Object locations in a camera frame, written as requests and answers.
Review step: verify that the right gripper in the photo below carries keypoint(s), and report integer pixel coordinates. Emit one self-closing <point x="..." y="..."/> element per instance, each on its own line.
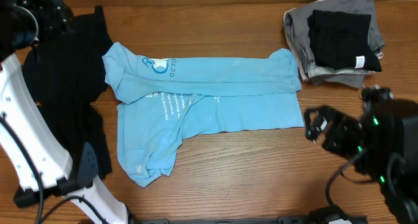
<point x="342" y="124"/>

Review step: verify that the light blue printed t-shirt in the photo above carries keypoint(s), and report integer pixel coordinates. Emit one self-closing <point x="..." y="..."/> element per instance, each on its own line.
<point x="162" y="102"/>

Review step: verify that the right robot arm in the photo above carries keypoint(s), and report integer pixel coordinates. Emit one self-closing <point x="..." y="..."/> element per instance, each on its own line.
<point x="381" y="144"/>

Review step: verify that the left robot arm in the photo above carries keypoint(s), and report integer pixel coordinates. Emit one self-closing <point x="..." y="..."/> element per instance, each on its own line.
<point x="44" y="167"/>

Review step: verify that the folded black garment with tag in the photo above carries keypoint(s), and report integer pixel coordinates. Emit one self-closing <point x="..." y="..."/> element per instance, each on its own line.
<point x="339" y="40"/>

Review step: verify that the folded beige garment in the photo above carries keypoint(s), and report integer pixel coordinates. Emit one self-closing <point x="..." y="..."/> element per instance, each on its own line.
<point x="295" y="54"/>

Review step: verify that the folded grey garment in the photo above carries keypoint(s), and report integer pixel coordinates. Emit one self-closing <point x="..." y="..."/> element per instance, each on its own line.
<point x="300" y="31"/>

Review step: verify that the black garment on left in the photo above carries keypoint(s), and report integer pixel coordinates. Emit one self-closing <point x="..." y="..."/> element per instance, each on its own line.
<point x="64" y="76"/>

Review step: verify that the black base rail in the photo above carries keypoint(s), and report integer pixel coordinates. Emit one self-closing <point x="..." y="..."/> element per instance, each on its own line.
<point x="278" y="220"/>

